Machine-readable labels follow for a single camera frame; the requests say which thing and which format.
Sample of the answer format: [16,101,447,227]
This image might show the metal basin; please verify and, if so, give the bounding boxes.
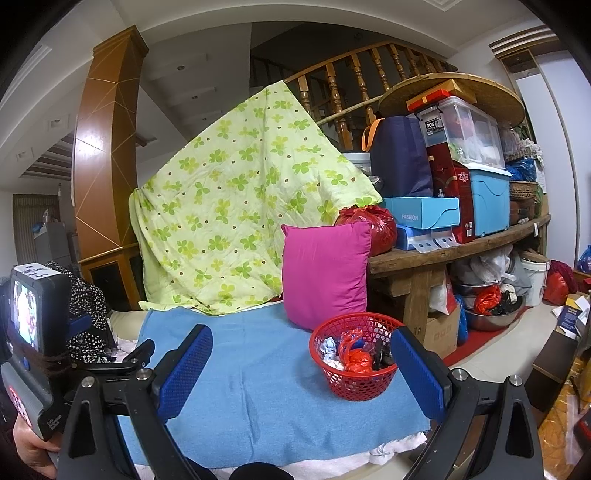
[464,295,525,332]

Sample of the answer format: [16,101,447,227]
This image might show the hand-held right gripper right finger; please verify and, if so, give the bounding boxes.
[392,326,546,480]

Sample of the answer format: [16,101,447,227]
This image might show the dark red bag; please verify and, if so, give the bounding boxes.
[542,270,571,305]

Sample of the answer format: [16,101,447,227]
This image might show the dark brown cabinet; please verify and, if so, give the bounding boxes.
[526,330,578,414]

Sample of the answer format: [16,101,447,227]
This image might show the clear plastic storage box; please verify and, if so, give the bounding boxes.
[413,96,506,171]

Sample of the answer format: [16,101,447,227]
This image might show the yellow patterned mat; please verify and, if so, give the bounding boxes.
[538,351,591,480]

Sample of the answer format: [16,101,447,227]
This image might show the green clover print quilt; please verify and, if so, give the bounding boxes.
[128,80,384,317]

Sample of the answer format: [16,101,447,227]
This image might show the tall red box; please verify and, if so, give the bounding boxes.
[427,144,476,244]

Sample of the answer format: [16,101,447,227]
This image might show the cardboard box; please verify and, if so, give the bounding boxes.
[422,302,462,361]

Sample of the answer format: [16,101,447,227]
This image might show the grey plastic container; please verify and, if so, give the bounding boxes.
[345,151,373,177]

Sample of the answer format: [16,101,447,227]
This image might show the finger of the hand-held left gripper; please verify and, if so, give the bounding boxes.
[69,340,156,384]

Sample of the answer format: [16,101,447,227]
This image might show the wooden pillar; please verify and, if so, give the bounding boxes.
[71,25,149,310]

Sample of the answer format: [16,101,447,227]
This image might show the flat red gold box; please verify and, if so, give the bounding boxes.
[406,78,481,112]

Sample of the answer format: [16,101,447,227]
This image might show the rough wooden table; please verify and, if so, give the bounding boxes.
[367,213,552,347]

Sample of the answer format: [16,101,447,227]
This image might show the blue blanket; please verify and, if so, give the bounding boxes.
[111,305,432,467]

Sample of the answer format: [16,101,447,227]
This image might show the white towel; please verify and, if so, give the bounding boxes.
[277,431,430,468]

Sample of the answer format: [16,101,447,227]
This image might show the wicker basket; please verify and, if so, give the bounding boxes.
[508,180,541,200]

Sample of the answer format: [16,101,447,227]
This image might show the white plastic bags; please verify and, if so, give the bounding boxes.
[455,244,515,287]

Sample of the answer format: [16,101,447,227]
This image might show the red rug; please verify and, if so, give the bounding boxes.
[441,305,532,361]

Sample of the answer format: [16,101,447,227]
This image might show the small red plastic bag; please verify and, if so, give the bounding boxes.
[475,284,503,315]

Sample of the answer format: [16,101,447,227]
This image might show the navy bag orange handles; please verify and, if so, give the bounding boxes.
[361,115,435,199]

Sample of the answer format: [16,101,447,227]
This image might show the red plastic basket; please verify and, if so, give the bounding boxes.
[309,315,408,401]

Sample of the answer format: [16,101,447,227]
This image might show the magenta pillow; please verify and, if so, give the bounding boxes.
[281,220,374,332]

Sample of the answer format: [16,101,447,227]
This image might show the grey appliance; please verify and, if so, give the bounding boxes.
[34,222,77,265]

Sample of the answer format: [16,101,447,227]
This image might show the round woven tray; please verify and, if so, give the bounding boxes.
[379,72,526,125]

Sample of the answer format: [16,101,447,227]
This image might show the blue white carton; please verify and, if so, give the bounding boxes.
[396,226,458,252]

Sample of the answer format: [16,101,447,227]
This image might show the black crumpled wrapper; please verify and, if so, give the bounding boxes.
[372,332,399,370]

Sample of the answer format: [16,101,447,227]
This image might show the white plastic bucket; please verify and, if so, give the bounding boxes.
[519,254,551,308]

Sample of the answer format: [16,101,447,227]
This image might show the red wrapper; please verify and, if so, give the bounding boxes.
[339,348,374,374]

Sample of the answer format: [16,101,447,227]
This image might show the white crumpled paper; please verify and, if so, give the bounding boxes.
[320,336,345,370]

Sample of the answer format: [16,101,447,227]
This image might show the blue yellow carton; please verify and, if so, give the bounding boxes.
[556,295,591,340]

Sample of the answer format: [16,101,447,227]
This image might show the person's left hand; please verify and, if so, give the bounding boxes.
[13,413,63,478]

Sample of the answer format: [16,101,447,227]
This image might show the wooden stair railing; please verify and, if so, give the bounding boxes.
[284,41,458,151]

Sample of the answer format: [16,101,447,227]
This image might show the light blue shoe box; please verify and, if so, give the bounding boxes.
[379,196,461,230]

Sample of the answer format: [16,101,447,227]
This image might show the light blue storage bin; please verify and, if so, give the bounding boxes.
[462,161,512,237]

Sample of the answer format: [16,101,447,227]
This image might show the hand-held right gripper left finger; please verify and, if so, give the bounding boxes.
[58,324,214,480]

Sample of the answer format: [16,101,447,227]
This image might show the black white speckled cloth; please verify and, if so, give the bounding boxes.
[46,261,116,365]

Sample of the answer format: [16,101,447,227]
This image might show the blue plastic bag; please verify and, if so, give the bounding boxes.
[505,157,539,183]

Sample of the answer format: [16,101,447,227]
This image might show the cream mattress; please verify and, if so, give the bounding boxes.
[108,309,153,347]

